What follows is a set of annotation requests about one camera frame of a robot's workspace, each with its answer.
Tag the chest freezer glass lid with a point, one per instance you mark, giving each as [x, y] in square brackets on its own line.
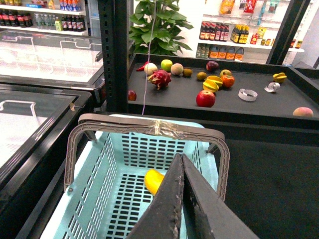
[52, 61]

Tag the white drinks shelf left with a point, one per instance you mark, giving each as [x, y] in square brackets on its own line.
[52, 16]

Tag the glass door refrigerator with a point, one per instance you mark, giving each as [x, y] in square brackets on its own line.
[93, 18]

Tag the white grocery shelf right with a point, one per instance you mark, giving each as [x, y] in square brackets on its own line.
[249, 27]

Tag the red yellow mango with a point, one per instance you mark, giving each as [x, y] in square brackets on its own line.
[225, 72]

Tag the dark purple fruit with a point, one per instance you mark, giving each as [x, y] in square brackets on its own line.
[211, 66]

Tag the grey basket handle rear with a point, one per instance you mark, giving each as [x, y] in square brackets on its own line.
[154, 127]

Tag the white round fruit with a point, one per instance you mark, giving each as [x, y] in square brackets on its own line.
[150, 68]

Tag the brown kiwi right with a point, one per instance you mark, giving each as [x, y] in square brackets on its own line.
[201, 76]

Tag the brown kiwi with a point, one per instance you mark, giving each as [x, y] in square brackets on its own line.
[187, 72]
[201, 76]

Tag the black fruit display tray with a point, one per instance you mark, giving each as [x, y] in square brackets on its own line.
[245, 102]

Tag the yellow starfruit far right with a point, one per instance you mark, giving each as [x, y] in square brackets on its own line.
[279, 77]

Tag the grey basket handle front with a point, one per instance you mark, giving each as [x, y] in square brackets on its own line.
[79, 130]

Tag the brown kiwi left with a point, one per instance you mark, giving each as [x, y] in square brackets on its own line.
[187, 72]

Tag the green potted plant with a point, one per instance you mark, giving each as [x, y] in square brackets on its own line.
[156, 28]

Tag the yellow starfruit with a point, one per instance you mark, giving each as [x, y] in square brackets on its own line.
[218, 81]
[279, 77]
[210, 85]

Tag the small dark red apple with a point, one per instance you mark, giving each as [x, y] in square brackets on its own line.
[132, 95]

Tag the black metal rack post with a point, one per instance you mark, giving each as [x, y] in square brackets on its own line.
[114, 28]

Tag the green apple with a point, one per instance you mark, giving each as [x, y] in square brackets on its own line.
[166, 65]

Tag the pink dragon fruit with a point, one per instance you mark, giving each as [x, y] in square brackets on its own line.
[160, 79]

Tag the grey basket handle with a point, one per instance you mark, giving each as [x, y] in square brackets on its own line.
[154, 127]
[79, 130]

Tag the light blue plastic basket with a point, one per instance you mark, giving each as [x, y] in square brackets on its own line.
[108, 194]

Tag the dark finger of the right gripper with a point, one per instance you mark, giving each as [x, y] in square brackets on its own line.
[162, 218]
[206, 215]

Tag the yellow starfruit front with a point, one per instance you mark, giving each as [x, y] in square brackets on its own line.
[210, 85]

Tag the small white tape roll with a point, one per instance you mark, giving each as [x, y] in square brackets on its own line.
[272, 87]

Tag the yellow starfruit back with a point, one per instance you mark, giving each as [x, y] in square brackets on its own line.
[218, 81]

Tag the red chili pepper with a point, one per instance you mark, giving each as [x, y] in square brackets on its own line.
[143, 66]

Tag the near chest freezer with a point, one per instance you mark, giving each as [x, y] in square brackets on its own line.
[34, 127]

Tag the large red apple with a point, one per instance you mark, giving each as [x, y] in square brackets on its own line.
[205, 98]

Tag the peach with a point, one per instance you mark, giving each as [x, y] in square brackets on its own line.
[303, 112]

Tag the orange persimmon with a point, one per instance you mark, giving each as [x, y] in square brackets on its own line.
[228, 81]

